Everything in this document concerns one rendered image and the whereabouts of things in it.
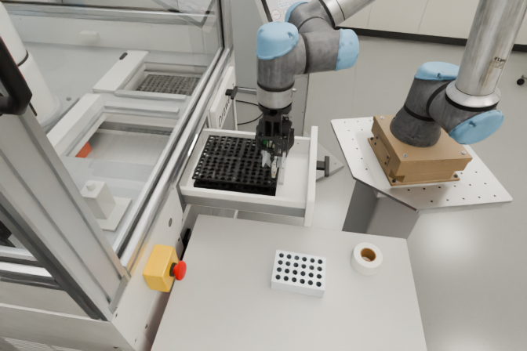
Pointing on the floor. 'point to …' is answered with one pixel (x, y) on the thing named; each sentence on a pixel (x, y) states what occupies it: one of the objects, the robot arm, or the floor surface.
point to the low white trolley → (223, 280)
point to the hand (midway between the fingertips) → (274, 161)
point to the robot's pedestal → (379, 202)
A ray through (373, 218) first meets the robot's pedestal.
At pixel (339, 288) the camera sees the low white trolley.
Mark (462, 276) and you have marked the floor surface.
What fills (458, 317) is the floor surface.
